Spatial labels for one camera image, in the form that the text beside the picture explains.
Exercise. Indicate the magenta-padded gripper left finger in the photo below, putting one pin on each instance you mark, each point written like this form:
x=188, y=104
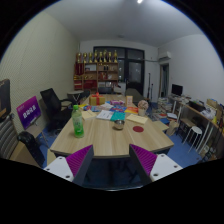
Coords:
x=78, y=160

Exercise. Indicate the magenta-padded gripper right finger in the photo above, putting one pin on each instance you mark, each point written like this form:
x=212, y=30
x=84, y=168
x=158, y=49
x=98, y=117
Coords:
x=145, y=159

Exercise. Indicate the green tea bottle green cap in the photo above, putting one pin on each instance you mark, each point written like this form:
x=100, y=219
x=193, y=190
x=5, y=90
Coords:
x=78, y=125

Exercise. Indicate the flat round red coaster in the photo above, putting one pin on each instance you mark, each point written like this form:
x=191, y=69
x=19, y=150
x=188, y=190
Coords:
x=138, y=129

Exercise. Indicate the small steel cup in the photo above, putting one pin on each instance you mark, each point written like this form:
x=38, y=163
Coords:
x=119, y=125

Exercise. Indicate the pale yellow paper sheet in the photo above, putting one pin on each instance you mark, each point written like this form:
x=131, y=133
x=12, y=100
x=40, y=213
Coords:
x=88, y=114

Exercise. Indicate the black bag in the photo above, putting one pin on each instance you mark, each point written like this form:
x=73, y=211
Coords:
x=30, y=145

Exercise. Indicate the teal book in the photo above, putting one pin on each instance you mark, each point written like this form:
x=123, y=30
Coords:
x=118, y=116

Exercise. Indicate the orange book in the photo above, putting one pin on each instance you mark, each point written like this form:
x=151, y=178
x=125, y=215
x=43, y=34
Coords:
x=131, y=110

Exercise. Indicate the flower bouquet in cup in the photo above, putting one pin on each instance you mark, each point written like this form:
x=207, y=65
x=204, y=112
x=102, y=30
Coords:
x=143, y=106

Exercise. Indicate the black office chair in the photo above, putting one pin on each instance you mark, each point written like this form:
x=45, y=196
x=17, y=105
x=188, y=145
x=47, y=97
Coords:
x=55, y=108

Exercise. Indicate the blue printed book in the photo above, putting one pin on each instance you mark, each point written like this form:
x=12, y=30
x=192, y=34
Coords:
x=117, y=109

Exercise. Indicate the white round stool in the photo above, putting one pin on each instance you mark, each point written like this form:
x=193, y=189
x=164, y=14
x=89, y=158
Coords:
x=194, y=130

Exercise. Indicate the tan upright carton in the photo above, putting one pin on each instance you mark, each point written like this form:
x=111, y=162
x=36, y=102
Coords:
x=129, y=101

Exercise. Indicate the yellow gift box red ribbon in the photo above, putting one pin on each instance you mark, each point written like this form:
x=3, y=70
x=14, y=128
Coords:
x=96, y=100

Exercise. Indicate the pink flat box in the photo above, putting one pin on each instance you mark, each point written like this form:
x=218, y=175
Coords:
x=117, y=102

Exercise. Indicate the small round side table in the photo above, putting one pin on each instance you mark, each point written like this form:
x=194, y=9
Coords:
x=75, y=94

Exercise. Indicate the purple sign board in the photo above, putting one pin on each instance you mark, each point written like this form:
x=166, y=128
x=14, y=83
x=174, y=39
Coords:
x=28, y=112

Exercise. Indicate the cluttered wooden side desk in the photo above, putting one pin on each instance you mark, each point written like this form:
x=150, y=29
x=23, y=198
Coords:
x=200, y=115

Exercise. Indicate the striped grey chair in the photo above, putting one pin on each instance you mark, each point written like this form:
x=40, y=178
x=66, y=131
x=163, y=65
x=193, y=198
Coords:
x=7, y=136

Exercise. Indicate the black computer monitor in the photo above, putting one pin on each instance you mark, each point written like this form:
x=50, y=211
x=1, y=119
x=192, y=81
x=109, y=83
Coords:
x=177, y=89

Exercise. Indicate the black framed glass door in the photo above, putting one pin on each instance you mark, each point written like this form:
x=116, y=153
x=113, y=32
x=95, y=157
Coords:
x=135, y=71

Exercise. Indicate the wooden shelf unit with trophies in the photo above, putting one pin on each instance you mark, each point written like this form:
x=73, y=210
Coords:
x=96, y=71

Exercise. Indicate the white wall air conditioner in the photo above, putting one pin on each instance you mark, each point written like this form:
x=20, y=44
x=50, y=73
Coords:
x=164, y=56

